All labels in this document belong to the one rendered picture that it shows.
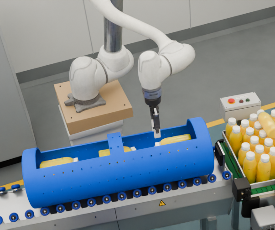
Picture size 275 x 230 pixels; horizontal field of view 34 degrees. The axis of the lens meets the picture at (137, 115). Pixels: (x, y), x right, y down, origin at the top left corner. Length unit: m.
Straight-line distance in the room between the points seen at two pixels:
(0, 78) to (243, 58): 2.61
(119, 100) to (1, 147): 1.52
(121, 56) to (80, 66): 0.24
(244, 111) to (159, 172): 0.66
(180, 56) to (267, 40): 3.37
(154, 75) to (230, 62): 3.02
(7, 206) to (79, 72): 0.78
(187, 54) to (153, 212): 0.81
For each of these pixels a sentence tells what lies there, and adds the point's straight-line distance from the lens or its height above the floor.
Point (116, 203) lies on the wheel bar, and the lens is 2.27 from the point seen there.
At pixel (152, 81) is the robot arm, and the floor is 1.53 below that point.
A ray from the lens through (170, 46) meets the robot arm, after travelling 2.03.
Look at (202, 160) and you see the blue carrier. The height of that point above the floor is 1.13.
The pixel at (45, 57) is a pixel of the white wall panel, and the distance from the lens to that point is 4.94.
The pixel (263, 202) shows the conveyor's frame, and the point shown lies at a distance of 2.34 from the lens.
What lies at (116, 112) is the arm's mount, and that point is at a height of 1.07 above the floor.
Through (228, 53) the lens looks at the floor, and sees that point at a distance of 5.09.
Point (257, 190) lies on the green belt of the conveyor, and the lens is 2.33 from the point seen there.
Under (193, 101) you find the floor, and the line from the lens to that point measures 4.37.
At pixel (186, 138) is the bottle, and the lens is 2.26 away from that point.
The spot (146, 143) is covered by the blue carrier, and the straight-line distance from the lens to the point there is 2.35.
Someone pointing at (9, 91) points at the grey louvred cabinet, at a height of 0.73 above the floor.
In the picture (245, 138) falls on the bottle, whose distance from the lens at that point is 2.40.
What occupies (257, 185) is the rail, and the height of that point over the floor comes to 0.97.
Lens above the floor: 2.62
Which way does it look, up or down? 38 degrees down
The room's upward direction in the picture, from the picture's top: 8 degrees counter-clockwise
